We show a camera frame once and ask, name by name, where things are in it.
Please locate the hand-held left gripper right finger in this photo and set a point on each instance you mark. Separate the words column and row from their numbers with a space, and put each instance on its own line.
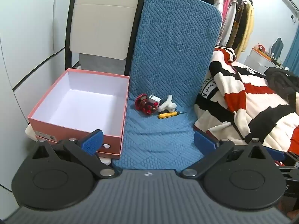
column 204, row 142

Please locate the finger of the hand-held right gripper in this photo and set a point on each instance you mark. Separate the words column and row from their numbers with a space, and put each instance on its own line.
column 276, row 153

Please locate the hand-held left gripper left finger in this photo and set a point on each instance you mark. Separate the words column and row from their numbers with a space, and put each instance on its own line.
column 93, row 142

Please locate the pink cardboard box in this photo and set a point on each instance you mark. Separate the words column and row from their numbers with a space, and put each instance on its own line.
column 81, row 102

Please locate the white plug charger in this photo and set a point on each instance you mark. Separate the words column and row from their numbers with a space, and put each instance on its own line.
column 155, row 100

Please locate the red black white striped blanket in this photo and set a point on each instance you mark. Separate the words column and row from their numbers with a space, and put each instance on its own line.
column 252, row 112

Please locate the red toy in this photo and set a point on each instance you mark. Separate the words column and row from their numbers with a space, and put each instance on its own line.
column 143, row 103

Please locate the black garment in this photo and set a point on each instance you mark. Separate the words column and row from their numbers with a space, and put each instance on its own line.
column 282, row 81

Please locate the white dresser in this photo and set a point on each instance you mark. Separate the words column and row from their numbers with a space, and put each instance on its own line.
column 259, row 59

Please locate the blue quilted cushion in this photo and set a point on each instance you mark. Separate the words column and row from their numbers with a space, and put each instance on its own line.
column 172, row 51

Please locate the dark grey chair back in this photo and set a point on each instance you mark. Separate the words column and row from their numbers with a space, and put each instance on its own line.
column 278, row 47

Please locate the blue curtain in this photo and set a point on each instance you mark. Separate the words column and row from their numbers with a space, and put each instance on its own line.
column 293, row 49

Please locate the row of hanging clothes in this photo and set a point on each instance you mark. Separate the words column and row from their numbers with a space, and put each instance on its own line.
column 233, row 21

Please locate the white wardrobe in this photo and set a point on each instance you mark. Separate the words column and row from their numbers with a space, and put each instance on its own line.
column 28, row 28

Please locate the white chair with black frame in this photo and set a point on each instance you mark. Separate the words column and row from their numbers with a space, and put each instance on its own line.
column 102, row 23

